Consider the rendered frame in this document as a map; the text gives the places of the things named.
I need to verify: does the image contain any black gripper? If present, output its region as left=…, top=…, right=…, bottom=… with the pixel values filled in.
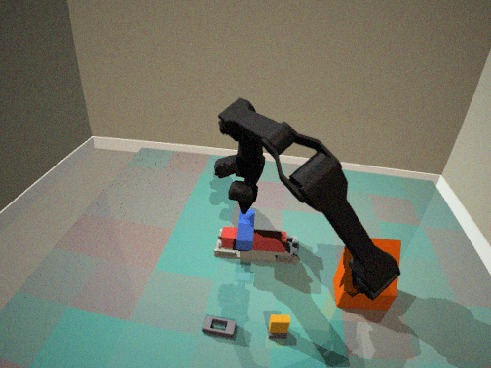
left=228, top=150, right=265, bottom=214

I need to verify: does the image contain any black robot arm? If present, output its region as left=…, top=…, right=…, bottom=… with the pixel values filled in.
left=214, top=98, right=400, bottom=301

